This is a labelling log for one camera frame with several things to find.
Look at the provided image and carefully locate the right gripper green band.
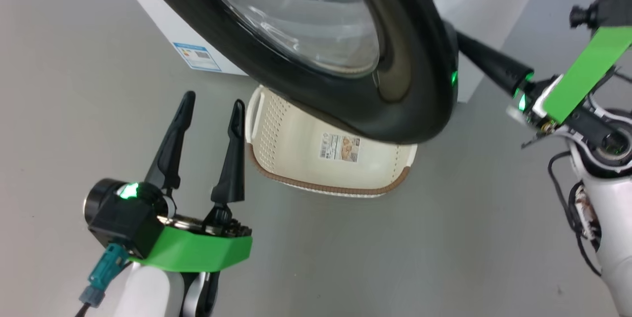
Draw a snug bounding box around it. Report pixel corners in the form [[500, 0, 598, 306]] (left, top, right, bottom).
[[455, 26, 632, 150]]

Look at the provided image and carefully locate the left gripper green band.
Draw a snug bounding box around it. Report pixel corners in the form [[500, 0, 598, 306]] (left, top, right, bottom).
[[129, 91, 253, 273]]

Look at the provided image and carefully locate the black round glass washer door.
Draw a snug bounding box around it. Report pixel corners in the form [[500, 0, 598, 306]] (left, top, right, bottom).
[[129, 0, 460, 146]]

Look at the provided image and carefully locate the white front-load washing machine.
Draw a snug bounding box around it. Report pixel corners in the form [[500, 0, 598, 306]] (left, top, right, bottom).
[[108, 0, 550, 105]]

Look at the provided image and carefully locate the cream perforated laundry basket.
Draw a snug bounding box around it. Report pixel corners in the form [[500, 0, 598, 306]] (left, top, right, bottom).
[[244, 85, 418, 198]]

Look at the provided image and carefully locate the printed basket product sticker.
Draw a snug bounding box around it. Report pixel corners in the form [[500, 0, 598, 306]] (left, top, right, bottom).
[[319, 133, 361, 162]]

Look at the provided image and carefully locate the blue white energy label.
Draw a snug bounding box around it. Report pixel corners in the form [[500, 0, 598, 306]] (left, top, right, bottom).
[[173, 42, 222, 72]]

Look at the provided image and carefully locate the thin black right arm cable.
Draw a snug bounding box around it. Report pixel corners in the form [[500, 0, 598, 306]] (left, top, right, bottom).
[[548, 152, 603, 278]]

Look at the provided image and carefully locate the left teal connector cable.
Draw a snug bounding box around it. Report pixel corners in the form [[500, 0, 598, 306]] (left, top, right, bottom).
[[77, 243, 130, 317]]

